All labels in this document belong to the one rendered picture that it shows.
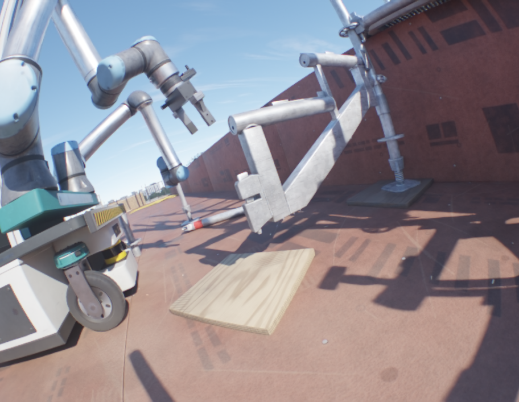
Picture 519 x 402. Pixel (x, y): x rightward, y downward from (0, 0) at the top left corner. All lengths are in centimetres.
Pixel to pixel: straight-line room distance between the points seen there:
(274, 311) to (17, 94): 66
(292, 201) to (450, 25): 90
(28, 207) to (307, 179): 70
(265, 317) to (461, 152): 91
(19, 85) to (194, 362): 62
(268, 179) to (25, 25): 75
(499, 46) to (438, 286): 83
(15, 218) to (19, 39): 42
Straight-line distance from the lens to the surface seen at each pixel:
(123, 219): 138
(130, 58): 67
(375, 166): 121
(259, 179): 52
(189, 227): 144
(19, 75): 56
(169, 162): 138
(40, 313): 67
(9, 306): 72
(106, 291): 66
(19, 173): 66
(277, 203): 54
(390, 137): 98
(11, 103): 53
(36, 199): 61
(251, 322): 44
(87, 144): 136
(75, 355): 73
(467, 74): 100
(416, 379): 34
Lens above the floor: 30
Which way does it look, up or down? 10 degrees down
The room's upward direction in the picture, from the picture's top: 18 degrees counter-clockwise
